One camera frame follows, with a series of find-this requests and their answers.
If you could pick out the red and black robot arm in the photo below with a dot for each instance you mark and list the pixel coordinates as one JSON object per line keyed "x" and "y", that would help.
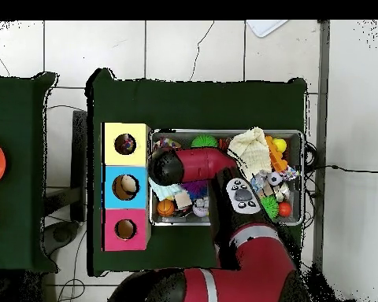
{"x": 201, "y": 160}

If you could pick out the wooden box with three holes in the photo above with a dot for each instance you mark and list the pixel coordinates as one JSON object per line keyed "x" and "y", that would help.
{"x": 126, "y": 157}

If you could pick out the purple spiky rubber toy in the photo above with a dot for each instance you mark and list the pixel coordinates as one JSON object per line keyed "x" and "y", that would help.
{"x": 195, "y": 188}

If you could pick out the green spiky rubber ball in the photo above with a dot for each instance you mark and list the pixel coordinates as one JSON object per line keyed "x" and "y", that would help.
{"x": 204, "y": 141}
{"x": 271, "y": 204}

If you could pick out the mint green knitted cloth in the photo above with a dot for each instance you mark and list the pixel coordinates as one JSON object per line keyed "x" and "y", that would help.
{"x": 163, "y": 190}

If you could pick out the dark green table cloth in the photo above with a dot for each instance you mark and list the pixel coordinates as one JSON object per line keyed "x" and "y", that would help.
{"x": 19, "y": 125}
{"x": 192, "y": 103}

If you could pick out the cream knitted cloth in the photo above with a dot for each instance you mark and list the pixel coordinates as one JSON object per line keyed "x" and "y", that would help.
{"x": 252, "y": 154}

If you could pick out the orange toy building brick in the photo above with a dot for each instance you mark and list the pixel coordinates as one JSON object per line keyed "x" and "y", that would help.
{"x": 277, "y": 159}

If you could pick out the white tray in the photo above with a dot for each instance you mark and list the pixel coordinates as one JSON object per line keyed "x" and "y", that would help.
{"x": 264, "y": 26}

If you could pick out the grey metal bar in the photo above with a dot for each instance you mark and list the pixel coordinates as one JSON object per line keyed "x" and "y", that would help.
{"x": 323, "y": 63}

